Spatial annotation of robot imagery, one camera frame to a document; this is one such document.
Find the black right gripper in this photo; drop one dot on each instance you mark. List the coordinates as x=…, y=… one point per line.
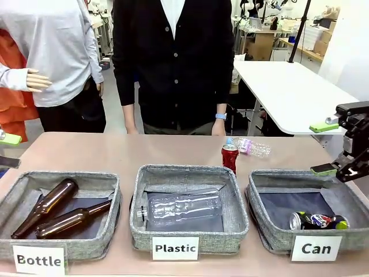
x=357, y=141

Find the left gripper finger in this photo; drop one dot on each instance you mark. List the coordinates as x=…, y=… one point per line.
x=8, y=162
x=11, y=139

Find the brown glass bottle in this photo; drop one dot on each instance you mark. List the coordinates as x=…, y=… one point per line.
x=66, y=222
x=52, y=199

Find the crushed black Pepsi can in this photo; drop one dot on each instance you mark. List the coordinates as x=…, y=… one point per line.
x=317, y=221

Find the large clear plastic bottle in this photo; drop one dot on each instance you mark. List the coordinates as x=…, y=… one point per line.
x=184, y=207

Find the person's right forearm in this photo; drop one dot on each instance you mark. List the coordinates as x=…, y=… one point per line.
x=128, y=115

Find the person's left forearm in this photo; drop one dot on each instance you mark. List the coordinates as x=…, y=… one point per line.
x=221, y=106

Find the crushed red can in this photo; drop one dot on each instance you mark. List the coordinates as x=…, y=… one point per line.
x=230, y=158

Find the white Can label card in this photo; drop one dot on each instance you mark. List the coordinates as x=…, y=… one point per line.
x=316, y=248

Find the grey fabric can basket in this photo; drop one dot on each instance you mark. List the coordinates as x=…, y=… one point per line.
x=276, y=239

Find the grey fabric bottle basket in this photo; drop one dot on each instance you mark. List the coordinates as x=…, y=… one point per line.
x=86, y=245

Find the grey fabric plastic basket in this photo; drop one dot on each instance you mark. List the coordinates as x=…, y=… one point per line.
x=219, y=242

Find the grey-sweater person's hand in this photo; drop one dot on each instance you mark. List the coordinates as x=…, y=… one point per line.
x=100, y=89

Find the person's left hand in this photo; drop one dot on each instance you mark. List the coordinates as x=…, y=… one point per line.
x=219, y=128

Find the person's right hand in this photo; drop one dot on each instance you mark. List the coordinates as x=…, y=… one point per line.
x=132, y=131

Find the orange garment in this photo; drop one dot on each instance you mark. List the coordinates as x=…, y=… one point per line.
x=14, y=109

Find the white mannequin sleeve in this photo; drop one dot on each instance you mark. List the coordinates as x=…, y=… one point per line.
x=13, y=78

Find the wooden mannequin hand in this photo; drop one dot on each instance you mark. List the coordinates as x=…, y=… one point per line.
x=37, y=80

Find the small pink-labelled plastic bottle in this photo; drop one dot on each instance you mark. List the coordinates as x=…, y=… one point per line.
x=253, y=148

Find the white background table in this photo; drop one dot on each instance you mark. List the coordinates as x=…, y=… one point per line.
x=288, y=86

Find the wooden workbench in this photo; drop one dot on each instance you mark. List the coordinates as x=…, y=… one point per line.
x=302, y=49

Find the white Bottle label card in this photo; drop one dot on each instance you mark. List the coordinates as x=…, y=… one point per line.
x=39, y=259

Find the person in grey sweater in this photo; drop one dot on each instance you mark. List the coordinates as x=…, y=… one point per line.
x=57, y=43

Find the light blue wristwatch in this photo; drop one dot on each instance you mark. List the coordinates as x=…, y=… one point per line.
x=221, y=116

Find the stacked cardboard boxes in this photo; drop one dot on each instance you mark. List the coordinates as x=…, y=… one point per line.
x=324, y=40

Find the black tripod pole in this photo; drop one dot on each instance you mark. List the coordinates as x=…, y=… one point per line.
x=298, y=31

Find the large cardboard box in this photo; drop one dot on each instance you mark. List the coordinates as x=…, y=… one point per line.
x=259, y=47

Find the person in black cardigan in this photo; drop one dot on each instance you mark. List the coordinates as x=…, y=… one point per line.
x=173, y=72

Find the white Plastic label card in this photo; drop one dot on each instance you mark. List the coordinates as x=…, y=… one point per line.
x=176, y=248

